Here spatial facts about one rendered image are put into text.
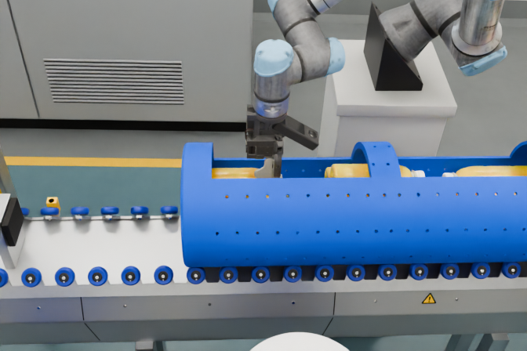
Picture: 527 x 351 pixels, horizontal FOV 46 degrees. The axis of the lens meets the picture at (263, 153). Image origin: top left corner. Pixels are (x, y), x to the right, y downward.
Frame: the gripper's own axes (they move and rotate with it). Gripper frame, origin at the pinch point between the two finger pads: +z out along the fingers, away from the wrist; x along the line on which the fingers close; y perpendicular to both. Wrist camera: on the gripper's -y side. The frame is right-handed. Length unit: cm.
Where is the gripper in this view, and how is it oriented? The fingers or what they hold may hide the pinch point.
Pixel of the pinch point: (276, 175)
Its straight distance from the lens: 146.6
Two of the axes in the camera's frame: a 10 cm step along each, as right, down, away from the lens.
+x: 0.4, 6.8, -7.3
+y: -10.0, 0.0, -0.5
